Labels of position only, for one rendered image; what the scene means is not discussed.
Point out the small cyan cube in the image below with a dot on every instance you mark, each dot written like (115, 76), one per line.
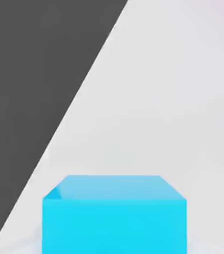
(114, 224)

